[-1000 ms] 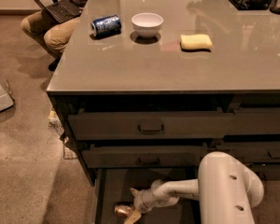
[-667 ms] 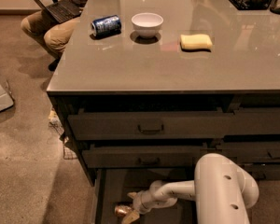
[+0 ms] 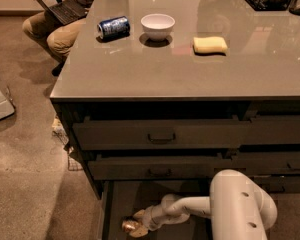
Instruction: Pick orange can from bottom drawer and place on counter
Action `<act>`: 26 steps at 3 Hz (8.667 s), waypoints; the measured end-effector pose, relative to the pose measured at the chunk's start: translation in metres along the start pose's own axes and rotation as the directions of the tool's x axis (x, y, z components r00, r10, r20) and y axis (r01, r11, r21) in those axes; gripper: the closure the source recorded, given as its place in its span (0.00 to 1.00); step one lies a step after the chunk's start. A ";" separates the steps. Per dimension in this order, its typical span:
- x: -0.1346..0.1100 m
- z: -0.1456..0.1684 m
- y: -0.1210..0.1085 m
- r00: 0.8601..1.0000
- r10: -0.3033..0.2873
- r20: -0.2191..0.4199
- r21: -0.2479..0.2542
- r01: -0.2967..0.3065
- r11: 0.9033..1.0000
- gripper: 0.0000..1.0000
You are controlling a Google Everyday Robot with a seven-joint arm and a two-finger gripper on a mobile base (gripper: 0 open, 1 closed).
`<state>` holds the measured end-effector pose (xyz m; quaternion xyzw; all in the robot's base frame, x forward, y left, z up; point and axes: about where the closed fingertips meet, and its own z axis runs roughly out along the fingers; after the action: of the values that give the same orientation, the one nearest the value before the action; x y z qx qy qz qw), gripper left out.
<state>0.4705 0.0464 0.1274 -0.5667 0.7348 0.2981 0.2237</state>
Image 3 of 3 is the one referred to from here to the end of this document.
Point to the seated person in khakis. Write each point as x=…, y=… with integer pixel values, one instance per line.
x=56, y=39

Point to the wire rack on floor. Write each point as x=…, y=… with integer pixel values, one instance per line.
x=73, y=163

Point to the drawer with handle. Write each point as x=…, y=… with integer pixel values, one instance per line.
x=160, y=134
x=157, y=167

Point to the open bottom drawer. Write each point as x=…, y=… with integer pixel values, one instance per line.
x=124, y=198

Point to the orange soda can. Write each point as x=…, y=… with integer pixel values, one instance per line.
x=129, y=225

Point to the right cabinet drawers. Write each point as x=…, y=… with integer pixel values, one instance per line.
x=270, y=150

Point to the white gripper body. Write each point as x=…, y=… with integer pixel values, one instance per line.
x=150, y=219

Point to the top drawer with handle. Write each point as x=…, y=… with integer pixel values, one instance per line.
x=160, y=134

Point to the yellow sponge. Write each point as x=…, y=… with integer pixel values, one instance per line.
x=210, y=45

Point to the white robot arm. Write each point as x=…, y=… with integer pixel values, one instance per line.
x=238, y=209

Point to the white bowl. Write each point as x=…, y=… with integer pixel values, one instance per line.
x=157, y=27

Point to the blue soda can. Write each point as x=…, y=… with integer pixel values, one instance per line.
x=114, y=27

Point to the black laptop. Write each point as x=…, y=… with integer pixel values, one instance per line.
x=65, y=12

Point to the middle drawer with handle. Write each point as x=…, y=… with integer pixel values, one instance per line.
x=157, y=167

